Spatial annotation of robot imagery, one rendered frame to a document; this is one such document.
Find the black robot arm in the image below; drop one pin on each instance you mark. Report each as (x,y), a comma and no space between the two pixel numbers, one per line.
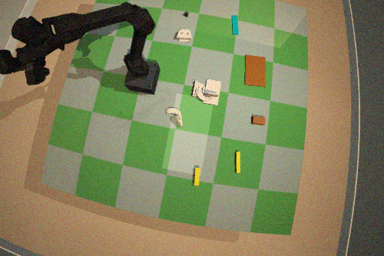
(70,27)

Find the teal rectangular bar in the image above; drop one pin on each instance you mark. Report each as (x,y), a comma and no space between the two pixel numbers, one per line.
(235,28)

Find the orange rectangular block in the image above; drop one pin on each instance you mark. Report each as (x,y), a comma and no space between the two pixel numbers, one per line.
(255,71)

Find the small orange-brown block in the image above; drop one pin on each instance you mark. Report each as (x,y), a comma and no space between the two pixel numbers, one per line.
(258,120)

